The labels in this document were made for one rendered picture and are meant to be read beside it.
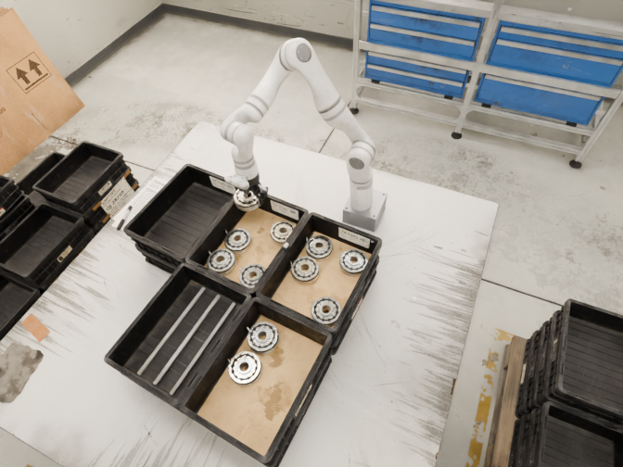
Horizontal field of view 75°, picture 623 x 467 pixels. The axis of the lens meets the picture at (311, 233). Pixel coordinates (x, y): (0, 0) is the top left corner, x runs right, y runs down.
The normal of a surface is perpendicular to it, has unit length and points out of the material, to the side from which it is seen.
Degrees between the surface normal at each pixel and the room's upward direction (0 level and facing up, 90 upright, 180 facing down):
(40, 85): 76
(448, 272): 0
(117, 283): 0
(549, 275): 0
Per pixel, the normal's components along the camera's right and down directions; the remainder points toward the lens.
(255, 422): -0.05, -0.58
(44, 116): 0.85, 0.11
